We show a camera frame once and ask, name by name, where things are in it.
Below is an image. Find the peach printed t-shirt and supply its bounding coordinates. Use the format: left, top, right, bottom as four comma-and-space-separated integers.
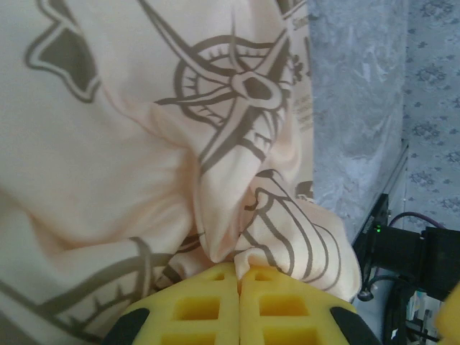
0, 0, 362, 345

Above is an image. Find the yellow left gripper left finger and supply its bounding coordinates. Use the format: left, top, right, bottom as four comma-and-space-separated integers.
103, 261, 241, 345

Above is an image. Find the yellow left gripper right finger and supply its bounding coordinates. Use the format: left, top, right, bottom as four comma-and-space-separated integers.
238, 265, 382, 345

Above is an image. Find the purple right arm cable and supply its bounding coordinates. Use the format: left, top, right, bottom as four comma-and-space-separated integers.
390, 211, 449, 233

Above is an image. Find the aluminium table side rail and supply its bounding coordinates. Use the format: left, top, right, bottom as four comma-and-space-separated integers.
354, 142, 410, 249

